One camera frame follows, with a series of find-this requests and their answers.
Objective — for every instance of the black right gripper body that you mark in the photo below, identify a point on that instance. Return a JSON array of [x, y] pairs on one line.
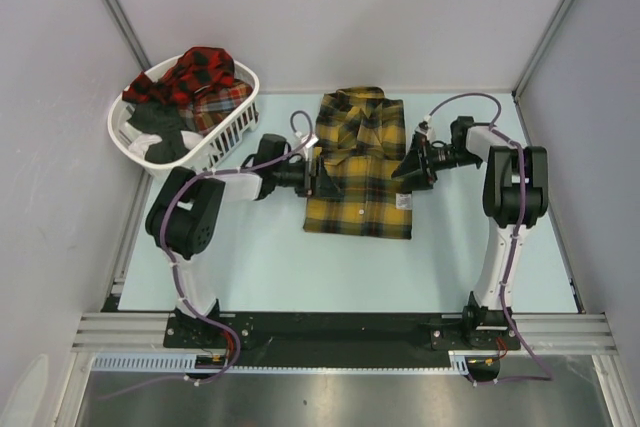
[[437, 158]]

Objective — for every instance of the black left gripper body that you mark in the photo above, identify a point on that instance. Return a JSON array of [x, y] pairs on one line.
[[298, 177]]

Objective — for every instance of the yellow plaid long sleeve shirt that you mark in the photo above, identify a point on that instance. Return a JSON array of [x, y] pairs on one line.
[[361, 141]]

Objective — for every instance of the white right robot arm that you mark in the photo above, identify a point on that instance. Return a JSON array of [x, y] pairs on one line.
[[514, 198]]

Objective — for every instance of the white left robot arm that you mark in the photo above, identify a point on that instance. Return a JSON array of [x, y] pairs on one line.
[[183, 217]]

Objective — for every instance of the white plastic laundry basket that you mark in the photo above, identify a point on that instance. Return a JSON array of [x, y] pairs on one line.
[[212, 150]]

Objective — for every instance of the red tan plaid shirt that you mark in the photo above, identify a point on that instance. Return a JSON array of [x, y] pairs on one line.
[[211, 109]]

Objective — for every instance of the dark grey garment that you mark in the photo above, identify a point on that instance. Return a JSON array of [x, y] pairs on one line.
[[165, 121]]

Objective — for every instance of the red black checkered shirt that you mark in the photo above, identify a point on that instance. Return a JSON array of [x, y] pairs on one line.
[[199, 71]]

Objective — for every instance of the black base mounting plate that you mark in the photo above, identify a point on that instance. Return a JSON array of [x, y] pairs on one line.
[[400, 338]]

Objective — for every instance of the white garment in basket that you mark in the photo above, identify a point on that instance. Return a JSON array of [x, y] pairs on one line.
[[140, 146]]

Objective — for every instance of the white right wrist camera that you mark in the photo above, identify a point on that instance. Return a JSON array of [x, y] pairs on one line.
[[426, 131]]

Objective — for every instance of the white cable duct rail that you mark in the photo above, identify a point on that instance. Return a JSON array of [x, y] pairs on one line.
[[203, 365]]

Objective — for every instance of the aluminium frame rail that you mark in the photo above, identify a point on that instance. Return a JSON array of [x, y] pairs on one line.
[[120, 332]]

